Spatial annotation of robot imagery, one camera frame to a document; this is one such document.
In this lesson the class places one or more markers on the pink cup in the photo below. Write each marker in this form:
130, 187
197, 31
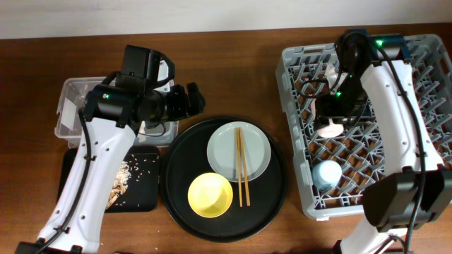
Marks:
325, 130

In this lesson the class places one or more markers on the wooden chopstick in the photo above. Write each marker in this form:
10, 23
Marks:
243, 158
239, 165

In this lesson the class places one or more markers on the white round plate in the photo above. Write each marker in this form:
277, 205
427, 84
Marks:
222, 150

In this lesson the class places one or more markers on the food scraps with rice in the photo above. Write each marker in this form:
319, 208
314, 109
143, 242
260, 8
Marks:
121, 180

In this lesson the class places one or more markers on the blue cup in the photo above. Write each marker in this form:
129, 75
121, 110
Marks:
326, 174

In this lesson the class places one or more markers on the yellow bowl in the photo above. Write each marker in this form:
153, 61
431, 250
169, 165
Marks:
210, 195

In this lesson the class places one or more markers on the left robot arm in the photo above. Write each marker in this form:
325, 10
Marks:
111, 117

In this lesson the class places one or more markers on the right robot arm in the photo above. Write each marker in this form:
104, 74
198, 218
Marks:
416, 186

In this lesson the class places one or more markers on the clear plastic waste bin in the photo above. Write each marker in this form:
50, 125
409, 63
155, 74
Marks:
75, 89

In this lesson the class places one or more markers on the grey dishwasher rack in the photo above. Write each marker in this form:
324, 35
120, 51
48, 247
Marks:
358, 151

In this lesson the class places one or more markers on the white label on bin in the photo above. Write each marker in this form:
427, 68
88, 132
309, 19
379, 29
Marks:
68, 114

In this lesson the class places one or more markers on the black rectangular tray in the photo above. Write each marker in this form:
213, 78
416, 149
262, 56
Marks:
144, 183

